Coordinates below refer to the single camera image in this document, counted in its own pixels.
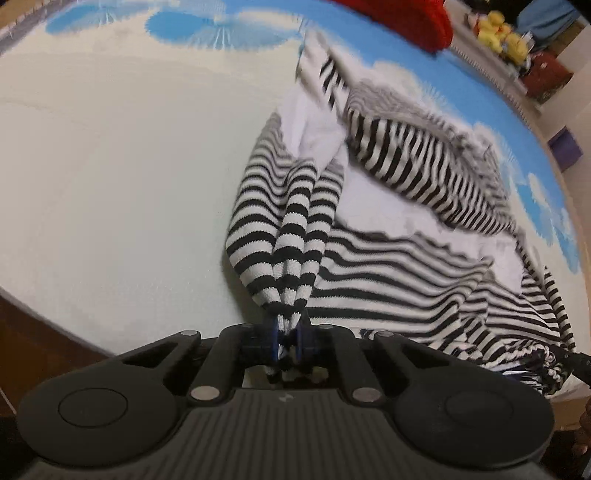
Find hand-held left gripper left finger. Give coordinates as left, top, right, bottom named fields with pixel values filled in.
left=119, top=324, right=279, bottom=403

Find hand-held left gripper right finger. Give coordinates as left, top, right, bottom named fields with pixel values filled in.
left=295, top=324, right=444, bottom=403

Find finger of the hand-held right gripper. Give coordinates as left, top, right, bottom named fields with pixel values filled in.
left=551, top=346, right=591, bottom=387

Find black white striped hooded top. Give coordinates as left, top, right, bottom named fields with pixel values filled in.
left=224, top=28, right=579, bottom=398

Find purple box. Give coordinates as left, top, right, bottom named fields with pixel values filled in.
left=549, top=128, right=583, bottom=172

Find blue grey printed bed sheet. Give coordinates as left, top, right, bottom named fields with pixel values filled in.
left=0, top=0, right=583, bottom=400

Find maroon plush cushion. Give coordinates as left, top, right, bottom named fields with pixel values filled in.
left=521, top=52, right=574, bottom=100

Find yellow plush toy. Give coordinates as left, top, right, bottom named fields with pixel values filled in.
left=475, top=11, right=511, bottom=47
left=500, top=31, right=529, bottom=62

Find red folded blanket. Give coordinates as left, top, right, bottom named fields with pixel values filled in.
left=323, top=0, right=454, bottom=52

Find blue hanging cloth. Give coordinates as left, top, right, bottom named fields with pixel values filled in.
left=516, top=0, right=583, bottom=49

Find wooden bed frame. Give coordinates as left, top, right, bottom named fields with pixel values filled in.
left=0, top=286, right=121, bottom=418

